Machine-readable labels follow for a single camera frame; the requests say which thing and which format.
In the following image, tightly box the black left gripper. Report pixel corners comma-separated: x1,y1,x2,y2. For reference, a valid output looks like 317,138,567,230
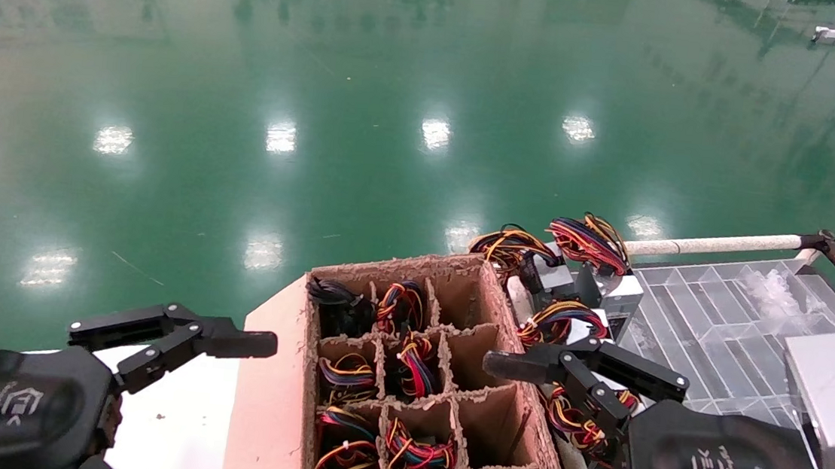
0,288,281,469

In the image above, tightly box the brown cardboard divider box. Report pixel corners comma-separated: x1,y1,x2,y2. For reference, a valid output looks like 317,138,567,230
221,233,601,469

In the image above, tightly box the clear plastic compartment tray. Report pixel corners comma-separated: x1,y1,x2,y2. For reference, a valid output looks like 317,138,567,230
611,244,835,453

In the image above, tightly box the crumpled clear plastic bag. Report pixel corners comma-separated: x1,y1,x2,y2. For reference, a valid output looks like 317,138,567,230
739,265,809,324

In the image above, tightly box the black pipe joint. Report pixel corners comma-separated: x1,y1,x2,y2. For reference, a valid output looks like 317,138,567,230
797,227,835,266

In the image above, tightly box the power supply with black wires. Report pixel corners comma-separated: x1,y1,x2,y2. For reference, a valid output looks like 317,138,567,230
303,276,378,341

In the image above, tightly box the wire bundle in left cell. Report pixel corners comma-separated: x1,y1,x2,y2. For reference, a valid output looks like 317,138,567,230
393,330,449,402

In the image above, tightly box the wire bundle in cell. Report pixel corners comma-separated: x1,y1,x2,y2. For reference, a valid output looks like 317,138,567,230
374,278,431,340
393,330,449,402

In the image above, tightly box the wire bundle in right cell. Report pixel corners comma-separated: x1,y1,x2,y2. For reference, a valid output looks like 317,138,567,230
374,278,431,340

